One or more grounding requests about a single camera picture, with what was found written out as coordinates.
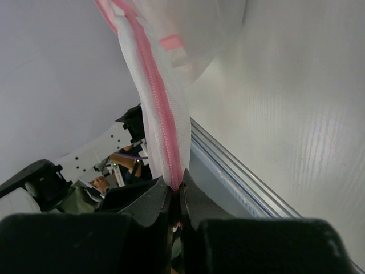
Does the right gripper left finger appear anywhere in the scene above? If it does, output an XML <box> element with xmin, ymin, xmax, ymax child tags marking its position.
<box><xmin>1</xmin><ymin>179</ymin><xmax>172</xmax><ymax>273</ymax></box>

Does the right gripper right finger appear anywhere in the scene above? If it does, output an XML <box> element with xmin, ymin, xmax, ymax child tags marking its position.
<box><xmin>179</xmin><ymin>171</ymin><xmax>355</xmax><ymax>273</ymax></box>

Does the small white mesh laundry bag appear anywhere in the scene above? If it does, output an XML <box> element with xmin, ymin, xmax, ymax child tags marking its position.
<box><xmin>96</xmin><ymin>1</ymin><xmax>246</xmax><ymax>190</ymax></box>

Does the aluminium front rail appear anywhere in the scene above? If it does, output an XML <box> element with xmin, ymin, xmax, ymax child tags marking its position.
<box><xmin>188</xmin><ymin>116</ymin><xmax>365</xmax><ymax>274</ymax></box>

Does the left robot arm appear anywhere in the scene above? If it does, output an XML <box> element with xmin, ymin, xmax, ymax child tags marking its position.
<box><xmin>1</xmin><ymin>105</ymin><xmax>148</xmax><ymax>218</ymax></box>

